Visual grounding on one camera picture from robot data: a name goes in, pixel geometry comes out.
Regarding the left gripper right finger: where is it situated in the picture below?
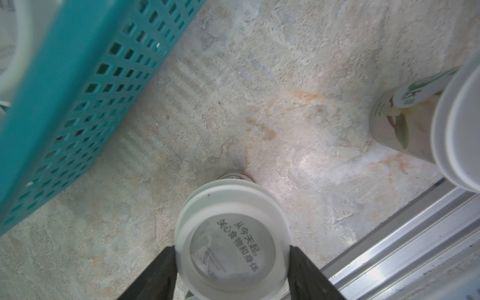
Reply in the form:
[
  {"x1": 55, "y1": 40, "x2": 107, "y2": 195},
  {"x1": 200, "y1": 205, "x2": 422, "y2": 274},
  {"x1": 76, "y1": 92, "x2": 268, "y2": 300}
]
[{"x1": 287, "y1": 246, "x2": 346, "y2": 300}]

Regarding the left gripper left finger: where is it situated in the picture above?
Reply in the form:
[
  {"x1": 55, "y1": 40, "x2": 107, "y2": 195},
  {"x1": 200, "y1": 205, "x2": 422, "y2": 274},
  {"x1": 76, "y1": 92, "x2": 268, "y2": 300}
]
[{"x1": 117, "y1": 246, "x2": 178, "y2": 300}]

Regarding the yogurt cup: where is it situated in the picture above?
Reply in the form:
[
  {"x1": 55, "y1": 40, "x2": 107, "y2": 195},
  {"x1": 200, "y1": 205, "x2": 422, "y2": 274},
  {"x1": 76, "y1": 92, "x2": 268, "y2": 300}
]
[
  {"x1": 1, "y1": 0, "x2": 63, "y2": 107},
  {"x1": 369, "y1": 53, "x2": 480, "y2": 193},
  {"x1": 174, "y1": 172, "x2": 292, "y2": 300}
]

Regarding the teal plastic basket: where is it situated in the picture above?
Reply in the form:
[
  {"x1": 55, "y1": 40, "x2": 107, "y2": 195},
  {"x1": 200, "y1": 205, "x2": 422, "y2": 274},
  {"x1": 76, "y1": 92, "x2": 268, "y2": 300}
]
[{"x1": 1, "y1": 1, "x2": 203, "y2": 233}]

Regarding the aluminium mounting rail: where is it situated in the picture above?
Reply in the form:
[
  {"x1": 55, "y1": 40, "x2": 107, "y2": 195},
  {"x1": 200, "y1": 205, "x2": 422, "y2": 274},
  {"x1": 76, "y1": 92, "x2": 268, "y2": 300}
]
[{"x1": 319, "y1": 180, "x2": 480, "y2": 300}]

